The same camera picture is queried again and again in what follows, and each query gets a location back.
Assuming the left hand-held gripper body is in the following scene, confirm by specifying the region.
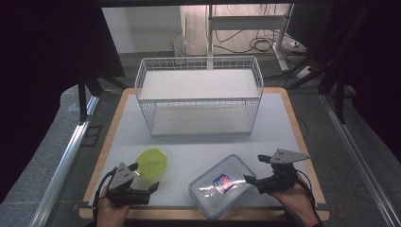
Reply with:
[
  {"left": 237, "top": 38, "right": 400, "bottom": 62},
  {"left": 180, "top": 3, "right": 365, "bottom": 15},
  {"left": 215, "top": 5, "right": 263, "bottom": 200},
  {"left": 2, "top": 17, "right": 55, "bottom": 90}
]
[{"left": 106, "top": 162, "right": 151, "bottom": 208}]

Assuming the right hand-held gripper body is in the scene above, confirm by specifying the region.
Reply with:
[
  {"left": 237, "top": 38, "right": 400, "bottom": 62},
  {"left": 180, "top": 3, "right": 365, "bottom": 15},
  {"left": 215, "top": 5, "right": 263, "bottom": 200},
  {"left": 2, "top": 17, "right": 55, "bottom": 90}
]
[{"left": 256, "top": 148, "right": 312, "bottom": 195}]

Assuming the green round lidded container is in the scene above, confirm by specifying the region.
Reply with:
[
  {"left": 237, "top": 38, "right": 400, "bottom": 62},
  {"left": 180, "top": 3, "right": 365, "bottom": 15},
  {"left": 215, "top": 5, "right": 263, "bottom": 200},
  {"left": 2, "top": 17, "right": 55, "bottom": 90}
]
[{"left": 135, "top": 147, "right": 169, "bottom": 182}]

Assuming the clear rectangular food container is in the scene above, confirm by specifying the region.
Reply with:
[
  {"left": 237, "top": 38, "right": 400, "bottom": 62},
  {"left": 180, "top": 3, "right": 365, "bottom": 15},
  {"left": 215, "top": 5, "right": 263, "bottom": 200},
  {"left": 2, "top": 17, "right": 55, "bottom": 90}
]
[{"left": 187, "top": 153, "right": 258, "bottom": 221}]

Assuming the white wire rack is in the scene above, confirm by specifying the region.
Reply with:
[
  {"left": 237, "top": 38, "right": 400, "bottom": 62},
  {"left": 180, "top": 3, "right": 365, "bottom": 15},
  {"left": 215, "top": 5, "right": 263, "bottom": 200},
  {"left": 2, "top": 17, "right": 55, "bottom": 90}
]
[{"left": 134, "top": 56, "right": 265, "bottom": 137}]

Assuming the person's left hand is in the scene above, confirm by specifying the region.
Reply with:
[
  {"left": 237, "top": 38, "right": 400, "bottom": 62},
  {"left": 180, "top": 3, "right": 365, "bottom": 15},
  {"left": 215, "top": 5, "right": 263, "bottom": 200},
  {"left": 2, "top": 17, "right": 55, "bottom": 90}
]
[{"left": 96, "top": 188, "right": 131, "bottom": 227}]

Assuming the white table mat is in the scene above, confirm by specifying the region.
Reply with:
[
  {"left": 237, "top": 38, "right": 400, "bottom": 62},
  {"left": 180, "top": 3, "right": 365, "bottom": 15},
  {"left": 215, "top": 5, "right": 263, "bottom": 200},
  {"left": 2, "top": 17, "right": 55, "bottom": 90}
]
[{"left": 88, "top": 93, "right": 318, "bottom": 209}]

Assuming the black metal stand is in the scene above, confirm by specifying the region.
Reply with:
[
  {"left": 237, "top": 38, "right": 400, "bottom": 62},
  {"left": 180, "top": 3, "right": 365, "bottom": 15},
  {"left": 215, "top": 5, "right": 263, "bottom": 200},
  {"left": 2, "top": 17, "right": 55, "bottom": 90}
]
[
  {"left": 77, "top": 67, "right": 128, "bottom": 125},
  {"left": 287, "top": 56, "right": 348, "bottom": 125}
]

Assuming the white power strip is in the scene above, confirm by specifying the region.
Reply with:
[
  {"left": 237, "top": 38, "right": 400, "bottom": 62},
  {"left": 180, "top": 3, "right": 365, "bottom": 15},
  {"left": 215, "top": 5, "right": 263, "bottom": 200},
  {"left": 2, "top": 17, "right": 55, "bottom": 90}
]
[{"left": 295, "top": 64, "right": 317, "bottom": 80}]

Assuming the black curtain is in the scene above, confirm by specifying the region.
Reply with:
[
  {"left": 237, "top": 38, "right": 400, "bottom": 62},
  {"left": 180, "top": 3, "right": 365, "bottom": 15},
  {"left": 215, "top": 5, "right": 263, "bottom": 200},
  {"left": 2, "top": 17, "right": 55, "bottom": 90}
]
[
  {"left": 0, "top": 0, "right": 126, "bottom": 203},
  {"left": 327, "top": 0, "right": 401, "bottom": 163}
]

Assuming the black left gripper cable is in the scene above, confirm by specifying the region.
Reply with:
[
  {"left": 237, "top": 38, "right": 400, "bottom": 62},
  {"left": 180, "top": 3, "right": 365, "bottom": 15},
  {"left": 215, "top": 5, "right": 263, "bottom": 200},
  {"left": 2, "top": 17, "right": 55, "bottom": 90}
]
[{"left": 92, "top": 167, "right": 118, "bottom": 223}]

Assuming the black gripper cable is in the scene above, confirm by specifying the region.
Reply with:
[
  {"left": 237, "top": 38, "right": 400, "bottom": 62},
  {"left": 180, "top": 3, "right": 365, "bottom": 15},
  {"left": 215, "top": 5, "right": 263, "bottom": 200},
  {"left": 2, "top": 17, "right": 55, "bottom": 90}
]
[
  {"left": 295, "top": 169, "right": 317, "bottom": 211},
  {"left": 92, "top": 167, "right": 118, "bottom": 223}
]

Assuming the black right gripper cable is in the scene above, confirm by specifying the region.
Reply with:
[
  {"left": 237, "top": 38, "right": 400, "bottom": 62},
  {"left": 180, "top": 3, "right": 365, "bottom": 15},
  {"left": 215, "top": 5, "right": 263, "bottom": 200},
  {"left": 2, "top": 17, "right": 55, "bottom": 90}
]
[{"left": 295, "top": 169, "right": 317, "bottom": 211}]

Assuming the aluminium rail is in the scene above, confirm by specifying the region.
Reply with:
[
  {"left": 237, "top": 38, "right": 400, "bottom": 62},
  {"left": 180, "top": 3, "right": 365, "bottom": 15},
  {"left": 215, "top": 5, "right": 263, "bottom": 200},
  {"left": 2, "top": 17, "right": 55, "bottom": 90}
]
[
  {"left": 319, "top": 94, "right": 401, "bottom": 227},
  {"left": 29, "top": 95, "right": 100, "bottom": 227}
]

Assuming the tangle of black floor cables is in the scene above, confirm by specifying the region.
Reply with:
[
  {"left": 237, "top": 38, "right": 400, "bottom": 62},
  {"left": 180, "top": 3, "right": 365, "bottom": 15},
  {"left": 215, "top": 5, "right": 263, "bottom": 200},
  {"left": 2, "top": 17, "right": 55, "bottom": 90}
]
[{"left": 213, "top": 28, "right": 287, "bottom": 55}]

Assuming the white desk frame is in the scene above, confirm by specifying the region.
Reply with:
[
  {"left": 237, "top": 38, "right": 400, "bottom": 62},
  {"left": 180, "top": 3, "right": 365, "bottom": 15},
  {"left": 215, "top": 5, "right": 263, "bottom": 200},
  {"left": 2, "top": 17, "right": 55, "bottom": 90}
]
[{"left": 206, "top": 3, "right": 296, "bottom": 73}]

